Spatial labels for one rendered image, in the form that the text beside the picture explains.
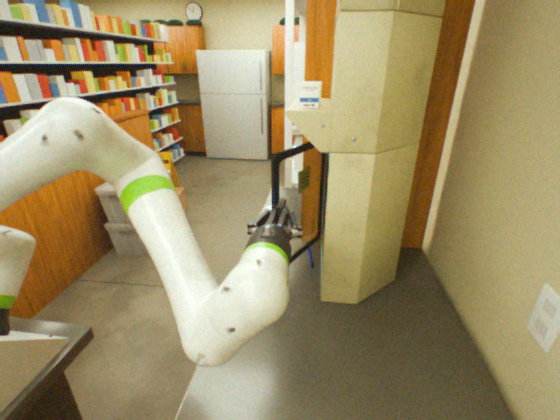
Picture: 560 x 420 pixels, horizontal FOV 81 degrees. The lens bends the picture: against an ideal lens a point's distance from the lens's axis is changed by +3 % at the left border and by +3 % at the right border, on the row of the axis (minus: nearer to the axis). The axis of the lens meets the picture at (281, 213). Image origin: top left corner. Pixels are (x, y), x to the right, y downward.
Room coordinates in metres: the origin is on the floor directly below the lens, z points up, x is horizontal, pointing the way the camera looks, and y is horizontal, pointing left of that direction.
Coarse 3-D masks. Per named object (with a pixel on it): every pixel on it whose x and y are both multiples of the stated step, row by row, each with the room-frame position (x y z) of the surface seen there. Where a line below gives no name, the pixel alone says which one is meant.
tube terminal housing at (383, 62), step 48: (336, 48) 0.86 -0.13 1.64; (384, 48) 0.79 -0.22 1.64; (432, 48) 0.90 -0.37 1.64; (336, 96) 0.80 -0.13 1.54; (384, 96) 0.79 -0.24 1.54; (336, 144) 0.80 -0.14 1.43; (384, 144) 0.81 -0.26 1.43; (336, 192) 0.80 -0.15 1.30; (384, 192) 0.83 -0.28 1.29; (336, 240) 0.80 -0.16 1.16; (384, 240) 0.85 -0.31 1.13; (336, 288) 0.79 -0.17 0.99
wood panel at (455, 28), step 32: (320, 0) 1.17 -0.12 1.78; (448, 0) 1.13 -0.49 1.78; (320, 32) 1.17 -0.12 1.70; (448, 32) 1.13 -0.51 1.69; (320, 64) 1.17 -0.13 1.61; (448, 64) 1.13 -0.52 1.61; (448, 96) 1.12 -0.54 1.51; (416, 160) 1.13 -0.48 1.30; (416, 192) 1.13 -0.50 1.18; (416, 224) 1.13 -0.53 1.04
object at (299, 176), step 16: (272, 160) 0.86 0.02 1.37; (288, 160) 0.92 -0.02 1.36; (304, 160) 0.99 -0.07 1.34; (320, 160) 1.08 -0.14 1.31; (272, 176) 0.86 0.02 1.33; (288, 176) 0.92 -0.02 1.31; (304, 176) 1.00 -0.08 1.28; (320, 176) 1.09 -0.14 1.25; (272, 192) 0.86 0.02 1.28; (288, 192) 0.92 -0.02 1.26; (304, 192) 1.00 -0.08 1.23; (288, 208) 0.92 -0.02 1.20; (304, 208) 1.00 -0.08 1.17; (304, 224) 1.01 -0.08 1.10; (304, 240) 1.01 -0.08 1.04
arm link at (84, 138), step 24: (48, 120) 0.58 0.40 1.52; (72, 120) 0.58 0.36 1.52; (96, 120) 0.61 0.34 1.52; (0, 144) 0.59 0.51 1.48; (24, 144) 0.57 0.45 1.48; (48, 144) 0.57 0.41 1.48; (72, 144) 0.57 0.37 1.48; (96, 144) 0.60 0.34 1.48; (120, 144) 0.65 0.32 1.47; (0, 168) 0.57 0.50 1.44; (24, 168) 0.57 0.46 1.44; (48, 168) 0.58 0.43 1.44; (72, 168) 0.60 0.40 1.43; (96, 168) 0.62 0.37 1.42; (120, 168) 0.65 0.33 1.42; (0, 192) 0.57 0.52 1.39; (24, 192) 0.59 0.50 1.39
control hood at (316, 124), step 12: (288, 108) 0.86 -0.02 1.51; (300, 108) 0.85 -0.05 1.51; (312, 108) 0.85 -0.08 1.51; (324, 108) 0.85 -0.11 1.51; (300, 120) 0.81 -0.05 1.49; (312, 120) 0.81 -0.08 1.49; (324, 120) 0.80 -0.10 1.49; (312, 132) 0.81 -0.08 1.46; (324, 132) 0.80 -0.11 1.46; (324, 144) 0.80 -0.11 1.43
